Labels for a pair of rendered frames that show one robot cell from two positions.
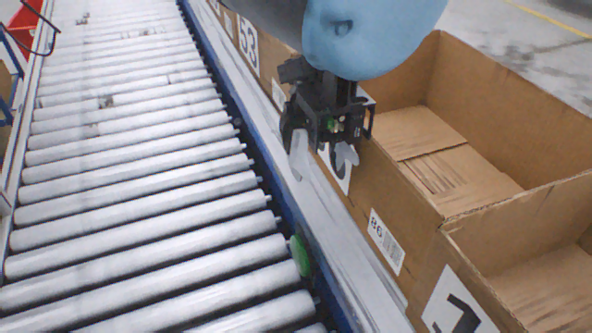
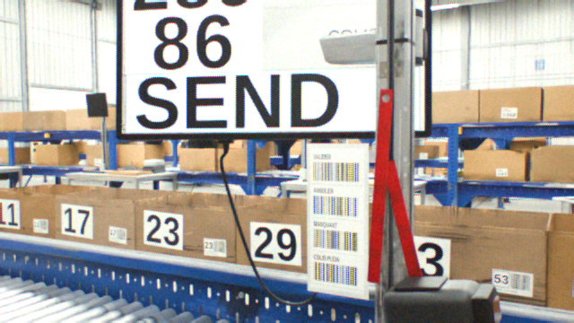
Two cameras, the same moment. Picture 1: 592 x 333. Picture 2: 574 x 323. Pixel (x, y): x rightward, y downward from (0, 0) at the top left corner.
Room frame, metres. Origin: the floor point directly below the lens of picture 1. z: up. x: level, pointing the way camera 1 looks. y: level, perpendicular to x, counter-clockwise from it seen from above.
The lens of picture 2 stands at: (0.12, 1.12, 1.25)
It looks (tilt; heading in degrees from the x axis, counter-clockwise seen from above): 3 degrees down; 321
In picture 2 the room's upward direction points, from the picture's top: straight up
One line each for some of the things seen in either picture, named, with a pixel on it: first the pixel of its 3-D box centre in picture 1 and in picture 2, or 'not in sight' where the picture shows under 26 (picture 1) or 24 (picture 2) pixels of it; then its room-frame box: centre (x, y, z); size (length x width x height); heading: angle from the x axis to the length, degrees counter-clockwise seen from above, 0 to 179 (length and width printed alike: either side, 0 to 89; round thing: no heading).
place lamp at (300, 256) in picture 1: (298, 256); not in sight; (0.38, 0.00, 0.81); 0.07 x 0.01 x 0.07; 22
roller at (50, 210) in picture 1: (141, 189); not in sight; (0.62, 0.35, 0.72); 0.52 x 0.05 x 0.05; 112
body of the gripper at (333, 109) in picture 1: (329, 88); not in sight; (0.39, -0.04, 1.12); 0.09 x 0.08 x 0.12; 21
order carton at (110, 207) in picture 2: not in sight; (125, 216); (1.95, 0.38, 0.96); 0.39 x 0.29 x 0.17; 21
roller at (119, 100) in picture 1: (129, 101); not in sight; (0.98, 0.49, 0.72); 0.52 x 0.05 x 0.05; 112
